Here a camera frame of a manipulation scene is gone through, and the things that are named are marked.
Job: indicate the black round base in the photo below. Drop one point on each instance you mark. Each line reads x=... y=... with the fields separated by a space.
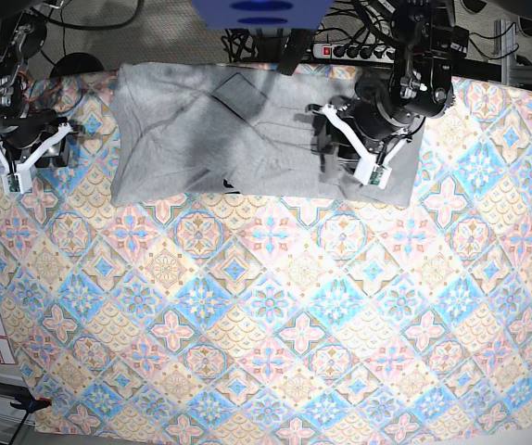
x=76 y=63

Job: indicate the patterned tile tablecloth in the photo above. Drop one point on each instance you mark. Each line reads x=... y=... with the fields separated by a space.
x=278 y=320

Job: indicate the grey T-shirt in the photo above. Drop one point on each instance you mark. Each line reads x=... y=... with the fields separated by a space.
x=204 y=128

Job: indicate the black bracket under mount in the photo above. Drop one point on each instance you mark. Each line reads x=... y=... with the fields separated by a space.
x=296 y=46

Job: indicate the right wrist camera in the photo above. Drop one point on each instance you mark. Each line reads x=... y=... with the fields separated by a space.
x=17 y=182

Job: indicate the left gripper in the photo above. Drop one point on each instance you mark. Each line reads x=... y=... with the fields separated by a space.
x=359 y=132

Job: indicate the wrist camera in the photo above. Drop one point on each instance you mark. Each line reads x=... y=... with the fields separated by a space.
x=17 y=182
x=368 y=172

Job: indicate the black clamp bottom left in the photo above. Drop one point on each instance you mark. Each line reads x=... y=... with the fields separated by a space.
x=30 y=405

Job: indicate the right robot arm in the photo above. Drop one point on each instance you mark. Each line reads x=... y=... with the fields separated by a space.
x=22 y=36

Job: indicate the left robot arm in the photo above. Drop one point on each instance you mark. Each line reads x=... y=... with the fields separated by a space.
x=389 y=109

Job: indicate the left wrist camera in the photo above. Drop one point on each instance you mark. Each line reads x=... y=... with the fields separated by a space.
x=368 y=172

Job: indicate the white power strip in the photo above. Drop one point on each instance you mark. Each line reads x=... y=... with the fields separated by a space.
x=354 y=52

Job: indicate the blue mount plate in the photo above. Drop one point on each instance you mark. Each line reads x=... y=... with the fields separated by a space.
x=268 y=14

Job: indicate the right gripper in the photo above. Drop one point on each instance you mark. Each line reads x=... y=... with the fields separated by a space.
x=34 y=138

